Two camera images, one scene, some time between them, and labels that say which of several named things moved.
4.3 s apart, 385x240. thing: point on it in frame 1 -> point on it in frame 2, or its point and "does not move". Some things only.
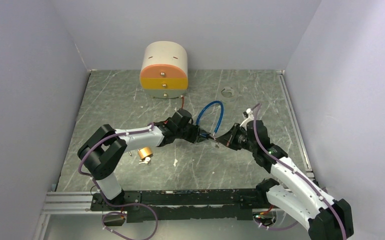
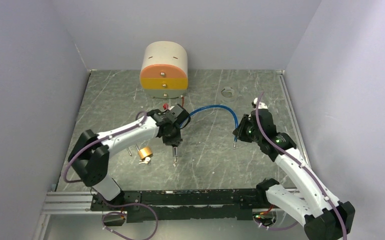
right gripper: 231,134 -> 246,120
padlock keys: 147,159 does not move
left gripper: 196,136 -> 175,140
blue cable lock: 220,117 -> 175,149
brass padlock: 145,151 does not move
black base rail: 176,205 does not move
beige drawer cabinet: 164,69 does not move
